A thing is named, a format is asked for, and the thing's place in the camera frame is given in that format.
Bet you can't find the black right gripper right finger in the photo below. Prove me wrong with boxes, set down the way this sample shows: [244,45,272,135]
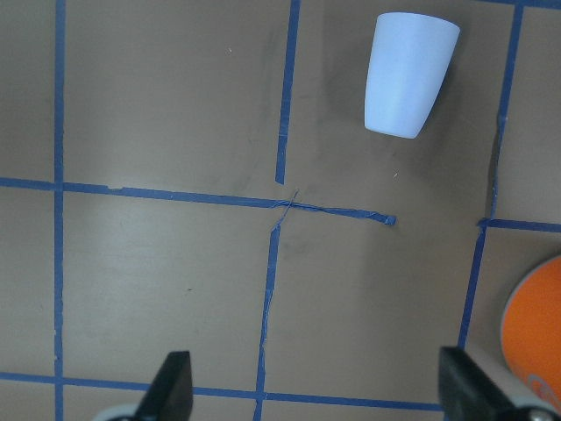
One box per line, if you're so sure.
[438,346,521,421]

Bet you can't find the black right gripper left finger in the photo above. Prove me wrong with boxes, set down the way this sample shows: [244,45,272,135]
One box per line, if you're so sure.
[132,351,194,421]

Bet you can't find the light blue plastic cup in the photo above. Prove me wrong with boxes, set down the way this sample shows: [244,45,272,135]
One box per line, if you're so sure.
[364,12,460,139]

